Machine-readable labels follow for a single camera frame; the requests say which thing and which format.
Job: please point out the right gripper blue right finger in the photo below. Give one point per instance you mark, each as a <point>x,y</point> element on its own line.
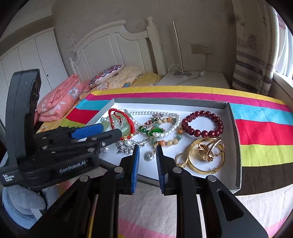
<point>161,168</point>

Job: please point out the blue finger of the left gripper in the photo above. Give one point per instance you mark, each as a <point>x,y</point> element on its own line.
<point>104,139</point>
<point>87,131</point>

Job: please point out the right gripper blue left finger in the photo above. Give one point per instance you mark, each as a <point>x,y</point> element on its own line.
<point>135,167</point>

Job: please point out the single pearl earring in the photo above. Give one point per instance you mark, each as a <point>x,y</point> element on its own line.
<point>148,156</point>

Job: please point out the green jade bangle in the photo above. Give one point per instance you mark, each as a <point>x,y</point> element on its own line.
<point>123,126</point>

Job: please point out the silver rhinestone brooch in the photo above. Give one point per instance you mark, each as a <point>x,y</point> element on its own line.
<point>127,146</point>

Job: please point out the gold flower bangle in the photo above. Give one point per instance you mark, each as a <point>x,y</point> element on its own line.
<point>211,149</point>

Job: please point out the blue fleece sleeve forearm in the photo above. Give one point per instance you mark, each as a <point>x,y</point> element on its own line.
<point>25,206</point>

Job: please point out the pink folded quilt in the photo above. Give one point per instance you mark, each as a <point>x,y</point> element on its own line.
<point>57,103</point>

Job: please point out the grey shallow cardboard box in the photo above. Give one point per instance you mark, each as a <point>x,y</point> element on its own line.
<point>231,172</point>

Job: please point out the embroidered decorative pillow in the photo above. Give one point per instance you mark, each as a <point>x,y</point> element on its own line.
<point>105,75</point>

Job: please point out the beige patterned pillow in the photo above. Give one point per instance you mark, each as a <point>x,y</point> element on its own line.
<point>124,78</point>

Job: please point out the yellow floral bed sheet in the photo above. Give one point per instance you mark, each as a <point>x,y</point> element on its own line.
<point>146,80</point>

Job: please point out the white wardrobe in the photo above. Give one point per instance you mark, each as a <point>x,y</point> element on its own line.
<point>39,51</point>

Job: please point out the white wooden headboard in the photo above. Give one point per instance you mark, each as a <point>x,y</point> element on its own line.
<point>112,44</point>

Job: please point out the white nightstand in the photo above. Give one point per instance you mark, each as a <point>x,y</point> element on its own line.
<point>209,79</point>

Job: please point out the striped multicolour bedspread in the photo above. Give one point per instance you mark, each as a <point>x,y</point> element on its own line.
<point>264,125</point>

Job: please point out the striped sailboat curtain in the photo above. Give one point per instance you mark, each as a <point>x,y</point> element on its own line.
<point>257,48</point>

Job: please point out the wall power socket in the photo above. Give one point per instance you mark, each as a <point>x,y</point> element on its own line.
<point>201,49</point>

